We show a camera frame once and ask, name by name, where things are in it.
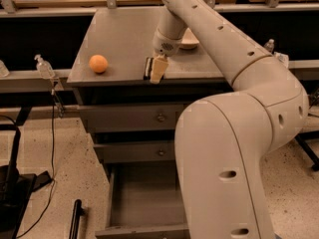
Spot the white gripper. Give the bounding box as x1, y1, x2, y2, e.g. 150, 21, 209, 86
150, 29, 182, 84

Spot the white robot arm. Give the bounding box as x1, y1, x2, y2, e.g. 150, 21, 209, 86
154, 0, 309, 239

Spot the grey drawer cabinet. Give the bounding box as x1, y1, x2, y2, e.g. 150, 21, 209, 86
67, 5, 233, 239

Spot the grey top drawer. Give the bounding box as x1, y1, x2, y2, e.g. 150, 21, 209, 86
79, 103, 186, 133

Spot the grey middle drawer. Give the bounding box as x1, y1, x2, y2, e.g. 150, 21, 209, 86
94, 140, 174, 163

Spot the grey open bottom drawer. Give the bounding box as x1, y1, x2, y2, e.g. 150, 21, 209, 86
96, 160, 190, 239

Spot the white paper bowl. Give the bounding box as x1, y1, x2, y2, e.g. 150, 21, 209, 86
180, 28, 199, 50

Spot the orange fruit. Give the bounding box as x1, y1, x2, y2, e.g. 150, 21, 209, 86
89, 55, 109, 74

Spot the clear plastic water bottle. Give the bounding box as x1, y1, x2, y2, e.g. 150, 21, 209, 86
264, 39, 274, 53

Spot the left clear sanitizer pump bottle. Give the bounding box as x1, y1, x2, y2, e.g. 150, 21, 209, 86
34, 54, 55, 80

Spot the white wipes packet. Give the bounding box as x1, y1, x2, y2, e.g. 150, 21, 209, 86
274, 52, 289, 68

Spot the clear bottle far left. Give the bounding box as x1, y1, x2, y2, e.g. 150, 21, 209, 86
0, 60, 10, 78

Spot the black stand leg right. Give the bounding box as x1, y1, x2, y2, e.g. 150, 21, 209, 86
295, 130, 319, 171

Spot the black stand base left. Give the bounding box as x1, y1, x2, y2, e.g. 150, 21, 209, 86
0, 116, 53, 239

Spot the black bar handle bottom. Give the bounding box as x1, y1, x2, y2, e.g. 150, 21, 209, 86
69, 199, 85, 239

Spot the black cable on floor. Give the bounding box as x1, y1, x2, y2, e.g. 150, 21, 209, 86
16, 89, 58, 239

